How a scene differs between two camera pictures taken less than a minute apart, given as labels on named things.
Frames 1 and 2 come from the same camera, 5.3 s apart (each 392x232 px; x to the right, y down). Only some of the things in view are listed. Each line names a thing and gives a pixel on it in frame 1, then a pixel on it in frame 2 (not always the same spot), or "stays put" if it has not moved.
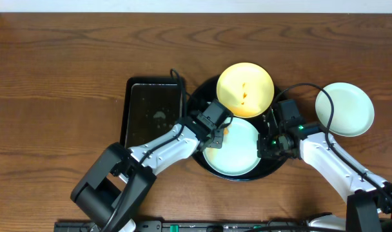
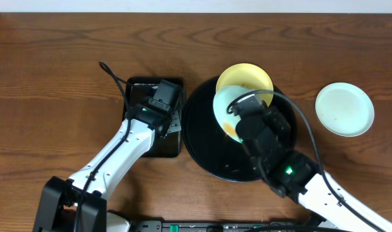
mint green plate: x=238 y=155 → x=223 y=98
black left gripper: x=216 y=138 → x=173 y=122
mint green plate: x=354 y=109 stays put
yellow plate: x=246 y=89 stays put
